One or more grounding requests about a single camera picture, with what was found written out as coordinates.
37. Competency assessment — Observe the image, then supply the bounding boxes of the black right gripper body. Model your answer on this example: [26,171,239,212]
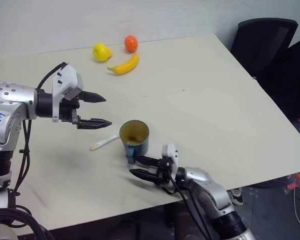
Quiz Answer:
[155,154,174,186]

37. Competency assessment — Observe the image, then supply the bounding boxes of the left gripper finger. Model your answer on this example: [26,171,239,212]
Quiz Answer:
[78,90,107,104]
[76,117,113,130]

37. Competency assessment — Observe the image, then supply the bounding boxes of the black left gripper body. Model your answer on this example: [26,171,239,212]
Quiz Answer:
[59,95,81,125]

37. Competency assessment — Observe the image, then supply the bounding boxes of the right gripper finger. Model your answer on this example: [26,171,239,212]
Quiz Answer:
[133,155,163,169]
[129,168,159,185]

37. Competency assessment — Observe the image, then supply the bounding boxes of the blue mug yellow inside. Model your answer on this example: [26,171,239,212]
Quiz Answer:
[119,120,150,166]

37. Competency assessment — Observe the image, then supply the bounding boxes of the yellow toy banana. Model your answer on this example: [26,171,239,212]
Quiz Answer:
[106,53,140,76]

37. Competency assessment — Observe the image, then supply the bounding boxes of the yellow toy bell pepper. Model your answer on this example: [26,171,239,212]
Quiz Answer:
[92,42,114,63]

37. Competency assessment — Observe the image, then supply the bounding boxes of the orange toy fruit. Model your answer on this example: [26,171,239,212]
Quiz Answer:
[124,34,139,54]

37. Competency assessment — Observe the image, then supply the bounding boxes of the black and white shoe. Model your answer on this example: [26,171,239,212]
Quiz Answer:
[226,187,244,207]

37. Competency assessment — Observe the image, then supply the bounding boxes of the colourful floor clutter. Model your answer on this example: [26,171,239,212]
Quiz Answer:
[283,171,300,195]

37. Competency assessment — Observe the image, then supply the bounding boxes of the black mesh office chair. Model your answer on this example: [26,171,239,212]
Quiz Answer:
[230,17,299,79]

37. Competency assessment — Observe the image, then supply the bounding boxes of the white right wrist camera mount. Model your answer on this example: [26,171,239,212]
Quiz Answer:
[161,143,180,181]

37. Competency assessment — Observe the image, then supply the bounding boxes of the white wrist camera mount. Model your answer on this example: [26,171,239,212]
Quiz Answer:
[51,64,84,124]
[161,143,180,181]

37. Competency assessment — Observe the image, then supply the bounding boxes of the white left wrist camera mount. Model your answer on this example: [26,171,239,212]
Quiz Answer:
[51,64,84,124]

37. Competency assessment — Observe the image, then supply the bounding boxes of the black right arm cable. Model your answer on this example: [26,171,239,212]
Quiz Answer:
[164,172,215,240]

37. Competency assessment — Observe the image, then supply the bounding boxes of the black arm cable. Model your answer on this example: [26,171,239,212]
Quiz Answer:
[13,62,68,201]
[164,172,215,240]

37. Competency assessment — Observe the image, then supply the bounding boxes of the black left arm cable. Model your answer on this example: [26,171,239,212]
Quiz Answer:
[13,62,68,201]

